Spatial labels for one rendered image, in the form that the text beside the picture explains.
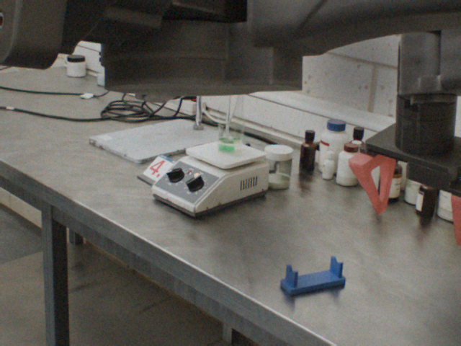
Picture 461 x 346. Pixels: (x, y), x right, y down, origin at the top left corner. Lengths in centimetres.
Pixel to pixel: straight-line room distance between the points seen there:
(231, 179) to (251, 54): 98
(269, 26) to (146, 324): 192
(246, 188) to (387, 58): 48
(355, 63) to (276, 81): 135
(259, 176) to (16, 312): 116
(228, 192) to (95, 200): 26
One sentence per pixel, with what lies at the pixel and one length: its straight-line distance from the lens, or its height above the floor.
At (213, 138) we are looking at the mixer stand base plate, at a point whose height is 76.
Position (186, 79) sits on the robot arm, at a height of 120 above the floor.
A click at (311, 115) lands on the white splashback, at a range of 168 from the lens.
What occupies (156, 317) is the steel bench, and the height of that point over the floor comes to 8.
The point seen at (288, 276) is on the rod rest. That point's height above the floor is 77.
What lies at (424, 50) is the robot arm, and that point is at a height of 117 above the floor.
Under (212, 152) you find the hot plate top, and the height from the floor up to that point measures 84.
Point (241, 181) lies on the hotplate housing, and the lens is 131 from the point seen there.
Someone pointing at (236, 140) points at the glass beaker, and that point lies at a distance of 132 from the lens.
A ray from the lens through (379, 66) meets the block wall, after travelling 161.
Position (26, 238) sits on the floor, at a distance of 293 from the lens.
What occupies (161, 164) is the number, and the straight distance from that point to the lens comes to 144.
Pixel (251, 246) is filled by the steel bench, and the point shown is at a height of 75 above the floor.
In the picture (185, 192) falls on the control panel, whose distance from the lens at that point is 127.
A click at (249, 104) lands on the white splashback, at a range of 182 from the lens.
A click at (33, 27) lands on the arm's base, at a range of 21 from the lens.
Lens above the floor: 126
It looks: 20 degrees down
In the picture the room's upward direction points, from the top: 3 degrees clockwise
